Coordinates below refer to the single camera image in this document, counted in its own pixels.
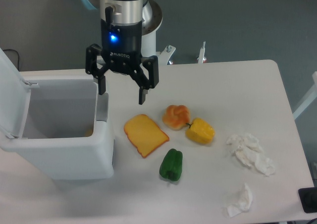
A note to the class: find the toy toast slice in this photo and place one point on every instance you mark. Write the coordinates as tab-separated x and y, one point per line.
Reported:
144	134

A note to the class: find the white bracket with bolt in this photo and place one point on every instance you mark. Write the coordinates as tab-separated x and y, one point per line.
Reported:
164	57

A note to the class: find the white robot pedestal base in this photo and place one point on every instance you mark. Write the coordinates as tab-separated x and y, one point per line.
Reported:
148	47

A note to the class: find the black device at edge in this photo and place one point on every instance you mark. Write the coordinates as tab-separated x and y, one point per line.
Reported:
308	198

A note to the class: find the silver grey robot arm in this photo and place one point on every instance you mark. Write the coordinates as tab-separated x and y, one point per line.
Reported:
127	12

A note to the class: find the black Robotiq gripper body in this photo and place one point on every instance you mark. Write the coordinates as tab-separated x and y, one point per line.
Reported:
121	47

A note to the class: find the large crumpled white tissue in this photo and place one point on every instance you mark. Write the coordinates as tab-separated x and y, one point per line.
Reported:
247	149

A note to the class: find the toy knotted bread roll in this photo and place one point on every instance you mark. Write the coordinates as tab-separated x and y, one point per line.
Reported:
176	117

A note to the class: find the green toy bell pepper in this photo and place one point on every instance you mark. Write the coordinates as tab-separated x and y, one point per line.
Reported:
171	166

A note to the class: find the white frame at right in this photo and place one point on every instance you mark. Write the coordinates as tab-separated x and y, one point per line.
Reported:
307	99

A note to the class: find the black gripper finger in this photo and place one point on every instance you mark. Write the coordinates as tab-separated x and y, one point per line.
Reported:
145	73
91	68

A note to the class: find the white clamp post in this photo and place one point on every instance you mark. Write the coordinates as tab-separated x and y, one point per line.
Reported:
201	58

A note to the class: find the small crumpled white tissue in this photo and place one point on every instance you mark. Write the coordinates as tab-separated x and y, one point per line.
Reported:
240	201

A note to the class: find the white trash can lid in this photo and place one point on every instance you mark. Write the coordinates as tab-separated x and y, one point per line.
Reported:
15	94

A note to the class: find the yellow toy bell pepper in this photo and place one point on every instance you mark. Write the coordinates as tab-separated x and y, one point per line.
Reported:
200	131

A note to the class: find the white trash can body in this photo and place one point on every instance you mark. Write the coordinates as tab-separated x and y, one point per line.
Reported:
68	134

